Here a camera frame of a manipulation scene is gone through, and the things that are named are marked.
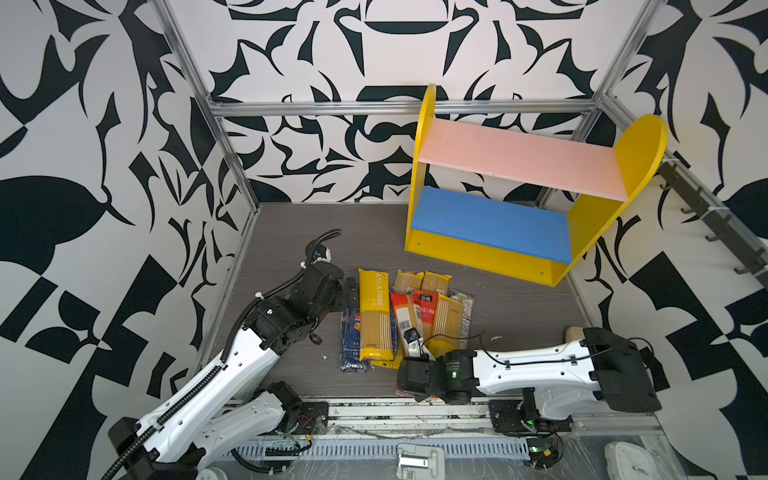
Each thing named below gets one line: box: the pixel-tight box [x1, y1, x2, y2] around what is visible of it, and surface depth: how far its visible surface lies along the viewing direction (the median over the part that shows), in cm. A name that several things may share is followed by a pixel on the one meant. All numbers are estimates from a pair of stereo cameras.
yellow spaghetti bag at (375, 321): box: [358, 268, 394, 362], surface depth 82 cm
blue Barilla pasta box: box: [340, 287, 399, 373], surface depth 81 cm
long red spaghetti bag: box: [407, 288, 439, 343], surface depth 87 cm
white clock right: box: [604, 441, 658, 480], surface depth 68 cm
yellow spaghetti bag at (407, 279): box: [394, 269, 424, 294], surface depth 99 cm
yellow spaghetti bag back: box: [421, 270, 453, 294], surface depth 98 cm
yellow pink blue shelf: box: [406, 84, 668, 287], surface depth 96 cm
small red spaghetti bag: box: [390, 292, 414, 357], surface depth 84 cm
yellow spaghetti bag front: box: [428, 292, 464, 358], surface depth 86 cm
